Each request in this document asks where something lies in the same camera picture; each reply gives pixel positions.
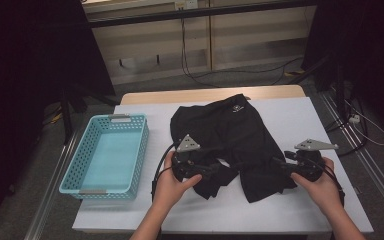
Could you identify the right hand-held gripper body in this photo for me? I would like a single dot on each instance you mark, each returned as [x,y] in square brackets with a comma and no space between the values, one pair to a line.
[308,165]

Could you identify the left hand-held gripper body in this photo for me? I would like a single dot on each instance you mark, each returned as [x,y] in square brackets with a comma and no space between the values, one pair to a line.
[188,163]

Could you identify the black shorts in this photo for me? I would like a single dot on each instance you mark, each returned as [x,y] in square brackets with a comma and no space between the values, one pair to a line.
[233,140]

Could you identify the light blue perforated plastic basket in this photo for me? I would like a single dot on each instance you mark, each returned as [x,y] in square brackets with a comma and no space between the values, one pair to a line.
[110,156]

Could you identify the person's right hand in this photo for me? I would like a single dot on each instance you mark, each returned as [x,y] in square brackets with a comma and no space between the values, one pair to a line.
[323,190]

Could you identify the person's left hand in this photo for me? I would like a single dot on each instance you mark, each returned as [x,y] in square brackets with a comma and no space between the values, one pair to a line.
[171,190]

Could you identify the white table mat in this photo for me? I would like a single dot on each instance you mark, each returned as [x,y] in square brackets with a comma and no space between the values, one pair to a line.
[230,216]

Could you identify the white power plug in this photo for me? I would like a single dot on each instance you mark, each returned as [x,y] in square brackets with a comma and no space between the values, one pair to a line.
[354,119]

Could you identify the light wooden table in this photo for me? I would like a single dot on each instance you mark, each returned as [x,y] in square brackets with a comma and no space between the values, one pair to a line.
[180,95]

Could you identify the black stand legs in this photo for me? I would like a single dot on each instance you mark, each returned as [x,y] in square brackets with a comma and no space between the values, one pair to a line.
[67,113]

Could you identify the long wooden counter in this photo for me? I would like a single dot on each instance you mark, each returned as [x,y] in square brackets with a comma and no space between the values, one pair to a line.
[246,33]

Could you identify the black curtain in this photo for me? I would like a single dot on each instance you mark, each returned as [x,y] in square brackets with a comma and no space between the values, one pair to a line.
[20,66]
[373,50]

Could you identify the black camera stand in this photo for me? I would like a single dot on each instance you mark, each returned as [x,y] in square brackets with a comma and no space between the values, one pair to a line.
[339,83]

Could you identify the white wall socket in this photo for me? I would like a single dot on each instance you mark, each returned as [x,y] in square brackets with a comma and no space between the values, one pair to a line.
[186,4]

